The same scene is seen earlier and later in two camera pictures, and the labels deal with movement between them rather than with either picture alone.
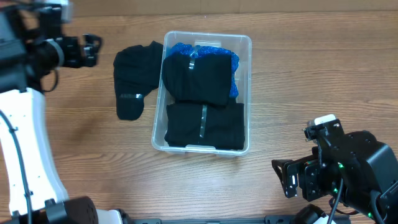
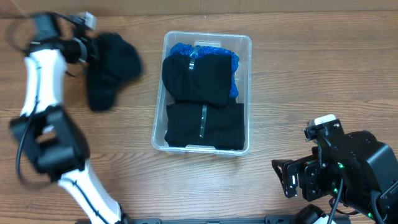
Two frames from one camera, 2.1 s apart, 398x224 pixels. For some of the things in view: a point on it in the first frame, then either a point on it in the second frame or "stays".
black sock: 138,70 → 119,61
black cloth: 221,126 stays
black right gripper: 314,167 stays
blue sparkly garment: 187,49 stays
